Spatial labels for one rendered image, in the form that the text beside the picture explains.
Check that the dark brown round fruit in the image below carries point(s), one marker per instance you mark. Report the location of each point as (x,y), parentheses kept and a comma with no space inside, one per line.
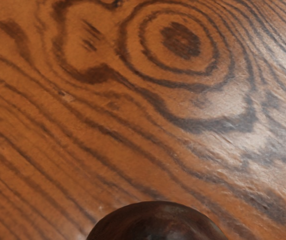
(155,222)

